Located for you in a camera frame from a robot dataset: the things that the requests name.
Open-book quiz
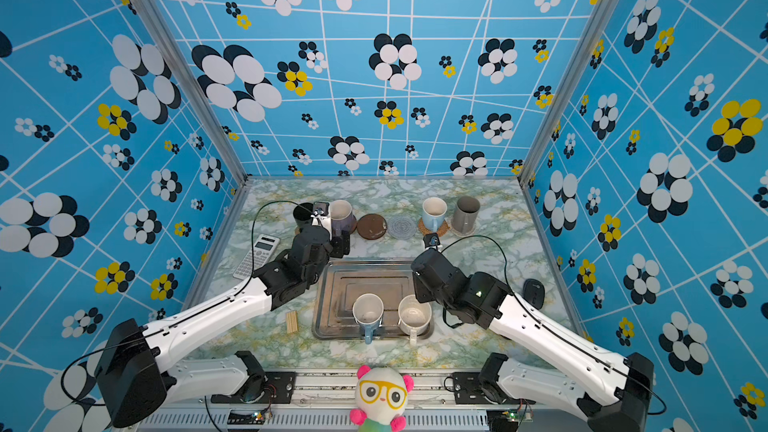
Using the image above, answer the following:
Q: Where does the stainless steel cup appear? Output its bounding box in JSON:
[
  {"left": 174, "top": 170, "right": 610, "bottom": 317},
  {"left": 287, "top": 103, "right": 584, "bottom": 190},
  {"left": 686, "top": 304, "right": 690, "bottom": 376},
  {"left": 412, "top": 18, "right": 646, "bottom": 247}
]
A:
[{"left": 451, "top": 196, "right": 481, "bottom": 236}]

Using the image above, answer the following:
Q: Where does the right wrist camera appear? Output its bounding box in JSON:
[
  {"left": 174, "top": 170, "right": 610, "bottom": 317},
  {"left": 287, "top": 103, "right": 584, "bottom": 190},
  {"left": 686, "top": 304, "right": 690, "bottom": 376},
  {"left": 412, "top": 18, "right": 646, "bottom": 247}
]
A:
[{"left": 423, "top": 233, "right": 441, "bottom": 251}]

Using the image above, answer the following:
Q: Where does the white mug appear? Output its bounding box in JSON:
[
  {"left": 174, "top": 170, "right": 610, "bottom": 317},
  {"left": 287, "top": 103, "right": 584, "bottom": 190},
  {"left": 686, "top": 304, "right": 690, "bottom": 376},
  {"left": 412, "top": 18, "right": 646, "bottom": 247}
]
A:
[{"left": 397, "top": 294, "right": 432, "bottom": 346}]

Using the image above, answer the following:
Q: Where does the grey blue crochet coaster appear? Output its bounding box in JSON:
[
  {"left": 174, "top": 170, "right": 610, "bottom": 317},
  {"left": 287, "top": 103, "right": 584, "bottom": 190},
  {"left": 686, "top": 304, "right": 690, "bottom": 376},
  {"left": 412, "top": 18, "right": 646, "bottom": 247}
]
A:
[{"left": 387, "top": 215, "right": 418, "bottom": 240}]

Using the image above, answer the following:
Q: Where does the black mug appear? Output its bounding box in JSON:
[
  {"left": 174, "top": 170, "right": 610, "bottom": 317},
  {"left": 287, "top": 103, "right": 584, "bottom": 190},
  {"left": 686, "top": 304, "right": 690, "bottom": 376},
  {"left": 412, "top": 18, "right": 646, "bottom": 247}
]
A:
[{"left": 292, "top": 202, "right": 314, "bottom": 234}]

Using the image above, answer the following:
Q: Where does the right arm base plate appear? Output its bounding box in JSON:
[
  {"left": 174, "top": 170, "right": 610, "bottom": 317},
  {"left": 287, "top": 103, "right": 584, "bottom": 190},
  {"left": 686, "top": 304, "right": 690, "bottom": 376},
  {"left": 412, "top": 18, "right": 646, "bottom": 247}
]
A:
[{"left": 443, "top": 372, "right": 535, "bottom": 406}]

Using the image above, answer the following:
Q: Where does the aluminium front rail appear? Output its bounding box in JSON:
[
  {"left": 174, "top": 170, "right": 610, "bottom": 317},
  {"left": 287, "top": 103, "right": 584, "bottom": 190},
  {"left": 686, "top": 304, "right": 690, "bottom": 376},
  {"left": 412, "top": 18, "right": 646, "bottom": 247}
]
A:
[{"left": 113, "top": 368, "right": 634, "bottom": 432}]

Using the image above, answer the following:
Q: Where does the light blue mug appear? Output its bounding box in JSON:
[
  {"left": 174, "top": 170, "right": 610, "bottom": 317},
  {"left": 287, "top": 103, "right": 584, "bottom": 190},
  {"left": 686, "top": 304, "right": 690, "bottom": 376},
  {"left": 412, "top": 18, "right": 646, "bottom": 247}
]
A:
[
  {"left": 352, "top": 293, "right": 384, "bottom": 345},
  {"left": 421, "top": 197, "right": 447, "bottom": 233}
]

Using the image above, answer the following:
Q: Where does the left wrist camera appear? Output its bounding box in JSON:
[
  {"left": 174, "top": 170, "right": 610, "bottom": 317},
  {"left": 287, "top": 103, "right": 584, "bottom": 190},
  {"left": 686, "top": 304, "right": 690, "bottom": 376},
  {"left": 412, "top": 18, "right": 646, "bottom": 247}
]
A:
[{"left": 311, "top": 201, "right": 332, "bottom": 233}]

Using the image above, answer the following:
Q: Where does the woven rattan coaster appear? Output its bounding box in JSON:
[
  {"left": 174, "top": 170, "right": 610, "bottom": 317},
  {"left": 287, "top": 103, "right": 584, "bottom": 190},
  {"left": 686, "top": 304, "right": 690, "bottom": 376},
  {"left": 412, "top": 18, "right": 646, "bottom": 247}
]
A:
[{"left": 417, "top": 218, "right": 450, "bottom": 237}]

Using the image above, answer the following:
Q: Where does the purple mug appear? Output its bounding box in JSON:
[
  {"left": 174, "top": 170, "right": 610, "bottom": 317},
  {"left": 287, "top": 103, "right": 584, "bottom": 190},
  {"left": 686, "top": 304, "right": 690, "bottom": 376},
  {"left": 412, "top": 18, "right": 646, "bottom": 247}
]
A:
[{"left": 329, "top": 200, "right": 357, "bottom": 237}]

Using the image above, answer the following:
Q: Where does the scratched round wooden coaster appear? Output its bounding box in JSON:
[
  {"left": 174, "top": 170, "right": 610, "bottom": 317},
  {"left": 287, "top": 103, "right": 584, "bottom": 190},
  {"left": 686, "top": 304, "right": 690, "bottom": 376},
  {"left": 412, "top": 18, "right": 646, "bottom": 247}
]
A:
[{"left": 356, "top": 213, "right": 388, "bottom": 241}]

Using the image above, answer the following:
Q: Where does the light blue mug front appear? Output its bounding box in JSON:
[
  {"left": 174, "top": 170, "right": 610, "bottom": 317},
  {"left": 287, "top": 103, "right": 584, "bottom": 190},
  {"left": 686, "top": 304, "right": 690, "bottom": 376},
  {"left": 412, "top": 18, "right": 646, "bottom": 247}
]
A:
[{"left": 352, "top": 293, "right": 384, "bottom": 345}]

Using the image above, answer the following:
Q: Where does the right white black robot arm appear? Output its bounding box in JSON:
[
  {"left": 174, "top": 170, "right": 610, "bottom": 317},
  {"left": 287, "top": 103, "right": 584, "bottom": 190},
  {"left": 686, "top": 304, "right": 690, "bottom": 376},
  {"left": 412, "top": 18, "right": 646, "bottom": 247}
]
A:
[{"left": 411, "top": 249, "right": 654, "bottom": 431}]

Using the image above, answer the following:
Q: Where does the small wooden block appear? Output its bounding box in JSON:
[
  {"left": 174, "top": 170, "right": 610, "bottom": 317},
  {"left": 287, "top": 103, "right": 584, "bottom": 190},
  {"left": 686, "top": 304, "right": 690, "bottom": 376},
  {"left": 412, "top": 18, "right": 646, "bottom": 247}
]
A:
[{"left": 285, "top": 311, "right": 298, "bottom": 334}]

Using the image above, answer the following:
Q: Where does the panda plush toy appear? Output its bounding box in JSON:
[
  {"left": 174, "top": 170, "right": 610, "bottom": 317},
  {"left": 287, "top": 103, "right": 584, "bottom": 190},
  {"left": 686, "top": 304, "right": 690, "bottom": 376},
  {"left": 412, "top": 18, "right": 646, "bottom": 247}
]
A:
[{"left": 350, "top": 365, "right": 414, "bottom": 432}]

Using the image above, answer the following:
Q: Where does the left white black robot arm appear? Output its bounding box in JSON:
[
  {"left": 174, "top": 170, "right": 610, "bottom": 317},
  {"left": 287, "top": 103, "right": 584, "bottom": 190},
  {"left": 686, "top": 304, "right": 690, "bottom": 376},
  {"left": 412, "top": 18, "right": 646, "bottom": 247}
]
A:
[{"left": 93, "top": 225, "right": 350, "bottom": 428}]

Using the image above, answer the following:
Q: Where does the black computer mouse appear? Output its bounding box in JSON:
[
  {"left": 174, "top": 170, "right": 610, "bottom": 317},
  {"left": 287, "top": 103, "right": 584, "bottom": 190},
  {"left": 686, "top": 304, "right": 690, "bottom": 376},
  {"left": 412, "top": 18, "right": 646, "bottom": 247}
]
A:
[{"left": 522, "top": 278, "right": 546, "bottom": 310}]

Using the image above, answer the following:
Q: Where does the metal serving tray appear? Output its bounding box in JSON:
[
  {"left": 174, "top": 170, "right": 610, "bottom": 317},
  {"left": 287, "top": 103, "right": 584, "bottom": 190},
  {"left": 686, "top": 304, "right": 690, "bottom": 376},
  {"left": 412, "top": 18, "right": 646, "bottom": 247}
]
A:
[{"left": 312, "top": 259, "right": 414, "bottom": 340}]

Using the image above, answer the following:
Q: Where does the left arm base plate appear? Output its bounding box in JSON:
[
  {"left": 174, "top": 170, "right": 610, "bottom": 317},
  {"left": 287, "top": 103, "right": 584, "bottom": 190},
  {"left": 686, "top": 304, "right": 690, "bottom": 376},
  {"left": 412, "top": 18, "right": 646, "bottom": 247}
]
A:
[{"left": 211, "top": 371, "right": 297, "bottom": 405}]

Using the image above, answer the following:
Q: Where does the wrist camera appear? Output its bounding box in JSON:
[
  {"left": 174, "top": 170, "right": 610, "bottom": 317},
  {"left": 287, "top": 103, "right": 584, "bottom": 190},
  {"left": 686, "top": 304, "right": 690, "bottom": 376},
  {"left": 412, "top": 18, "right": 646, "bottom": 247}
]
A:
[
  {"left": 311, "top": 201, "right": 332, "bottom": 233},
  {"left": 423, "top": 233, "right": 441, "bottom": 251}
]

